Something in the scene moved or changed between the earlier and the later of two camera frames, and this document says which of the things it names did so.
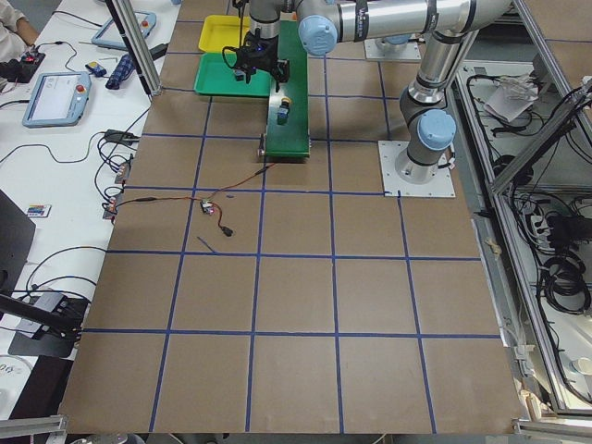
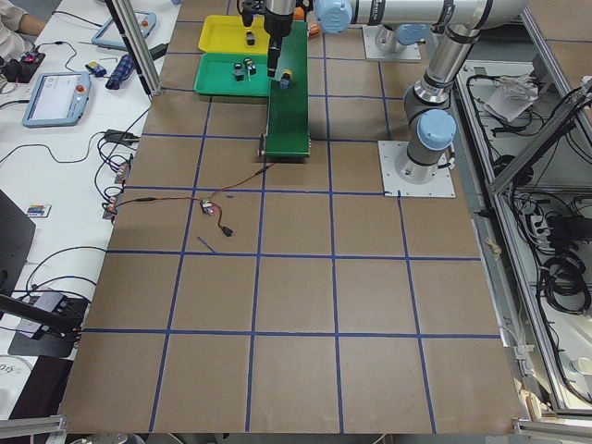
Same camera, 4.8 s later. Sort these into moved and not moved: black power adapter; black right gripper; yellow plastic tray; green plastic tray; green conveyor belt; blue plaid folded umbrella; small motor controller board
Moved: black right gripper
Not moved: blue plaid folded umbrella; green conveyor belt; green plastic tray; black power adapter; yellow plastic tray; small motor controller board
